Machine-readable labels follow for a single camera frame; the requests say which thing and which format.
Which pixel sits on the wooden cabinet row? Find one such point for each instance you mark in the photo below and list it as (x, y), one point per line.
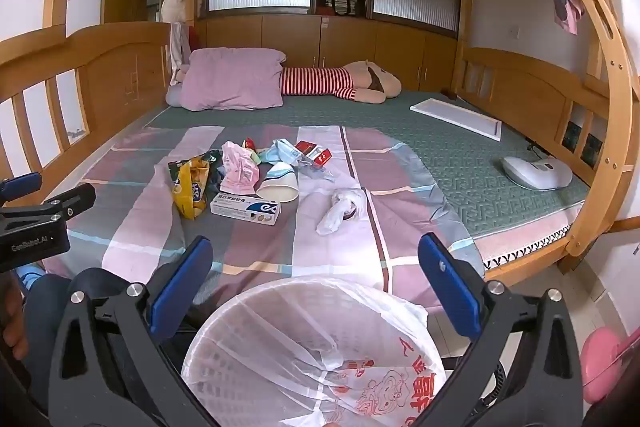
(350, 42)

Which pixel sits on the crumpled white plastic bag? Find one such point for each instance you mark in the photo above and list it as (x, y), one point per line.
(335, 212)

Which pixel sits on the green folded paper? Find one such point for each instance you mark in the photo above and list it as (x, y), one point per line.
(250, 152)

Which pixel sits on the blue face mask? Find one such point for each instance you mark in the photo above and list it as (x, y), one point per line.
(280, 152)

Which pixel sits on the plush toy striped shirt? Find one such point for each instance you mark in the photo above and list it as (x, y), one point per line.
(320, 82)

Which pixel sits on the green patterned bed mat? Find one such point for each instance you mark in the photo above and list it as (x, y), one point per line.
(450, 157)

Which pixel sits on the wooden bunk ladder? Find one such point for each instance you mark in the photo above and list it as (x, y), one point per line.
(615, 107)

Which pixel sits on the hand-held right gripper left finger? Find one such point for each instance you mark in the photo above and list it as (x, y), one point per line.
(180, 292)

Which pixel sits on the yellow snack bag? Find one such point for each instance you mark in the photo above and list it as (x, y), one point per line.
(192, 192)

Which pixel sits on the white handheld vacuum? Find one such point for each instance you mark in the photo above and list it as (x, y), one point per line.
(537, 174)

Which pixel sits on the person's left hand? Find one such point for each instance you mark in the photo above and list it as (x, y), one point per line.
(12, 327)

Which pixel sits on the clear plastic wrap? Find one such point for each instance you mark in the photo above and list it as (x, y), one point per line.
(320, 173)

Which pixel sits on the checked bed sheet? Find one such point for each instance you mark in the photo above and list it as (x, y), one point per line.
(325, 257)

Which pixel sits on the white flat board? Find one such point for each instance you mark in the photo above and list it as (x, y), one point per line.
(455, 117)

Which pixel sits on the white plastic bag red print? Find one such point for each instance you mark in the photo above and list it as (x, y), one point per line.
(380, 387)

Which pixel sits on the white toothpaste box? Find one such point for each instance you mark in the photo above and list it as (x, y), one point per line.
(240, 207)

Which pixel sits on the pink plastic stool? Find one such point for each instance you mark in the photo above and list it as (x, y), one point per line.
(605, 357)

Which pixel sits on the white blue striped sock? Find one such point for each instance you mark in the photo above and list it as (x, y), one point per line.
(277, 187)

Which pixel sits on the wooden bunk bed frame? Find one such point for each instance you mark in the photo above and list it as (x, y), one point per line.
(120, 57)

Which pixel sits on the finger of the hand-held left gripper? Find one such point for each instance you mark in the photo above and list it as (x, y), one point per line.
(20, 188)
(70, 202)

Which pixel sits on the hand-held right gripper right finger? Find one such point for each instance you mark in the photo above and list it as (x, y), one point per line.
(450, 287)

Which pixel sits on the red cigarette pack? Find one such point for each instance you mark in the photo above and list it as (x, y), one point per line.
(303, 146)
(322, 157)

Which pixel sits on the pink plastic bag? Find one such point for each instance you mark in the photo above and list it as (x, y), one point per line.
(240, 172)

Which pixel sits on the pink pillow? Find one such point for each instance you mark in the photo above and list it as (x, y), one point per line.
(230, 77)

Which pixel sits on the pink patterned mattress sheet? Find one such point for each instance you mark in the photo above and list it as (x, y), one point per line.
(525, 242)

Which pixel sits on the hanging white garment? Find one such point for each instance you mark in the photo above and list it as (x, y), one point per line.
(177, 52)

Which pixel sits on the white hanging bag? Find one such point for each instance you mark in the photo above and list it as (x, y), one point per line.
(172, 4)

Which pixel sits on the grey-blue pillow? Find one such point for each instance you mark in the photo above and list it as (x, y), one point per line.
(174, 97)

